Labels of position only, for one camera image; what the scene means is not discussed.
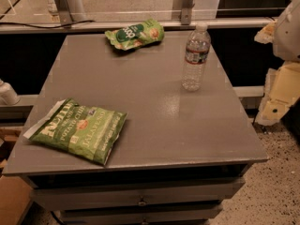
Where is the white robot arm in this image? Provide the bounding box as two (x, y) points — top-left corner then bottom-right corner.
(254, 0), (300, 126)

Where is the grey drawer cabinet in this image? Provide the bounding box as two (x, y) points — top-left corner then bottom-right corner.
(2, 31), (270, 225)

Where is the drawer with knob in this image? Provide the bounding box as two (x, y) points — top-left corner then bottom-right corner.
(61, 202), (222, 225)
(30, 177), (245, 210)

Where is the metal rail frame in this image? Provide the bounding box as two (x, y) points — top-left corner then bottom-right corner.
(0, 0), (291, 34)

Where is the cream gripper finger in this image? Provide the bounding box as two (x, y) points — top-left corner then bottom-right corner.
(255, 62), (300, 126)
(254, 21), (277, 44)

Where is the clear plastic water bottle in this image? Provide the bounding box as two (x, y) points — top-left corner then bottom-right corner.
(182, 22), (211, 91)

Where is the white pipe at left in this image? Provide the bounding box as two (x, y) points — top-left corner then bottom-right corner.
(0, 79), (20, 105)

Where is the green jalapeno chip bag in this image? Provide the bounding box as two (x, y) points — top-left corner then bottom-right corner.
(23, 98), (127, 165)

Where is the lower drawer with knob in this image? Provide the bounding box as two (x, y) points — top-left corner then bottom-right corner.
(61, 202), (222, 225)

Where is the upper drawer with knob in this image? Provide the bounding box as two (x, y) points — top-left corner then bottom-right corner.
(30, 177), (245, 210)

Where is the cardboard box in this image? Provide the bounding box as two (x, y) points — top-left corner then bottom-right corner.
(0, 127), (31, 225)

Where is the black cable on rail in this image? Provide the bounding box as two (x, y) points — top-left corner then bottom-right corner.
(0, 19), (96, 29)

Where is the small green snack bag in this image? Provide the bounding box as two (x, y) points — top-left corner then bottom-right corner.
(105, 19), (164, 51)

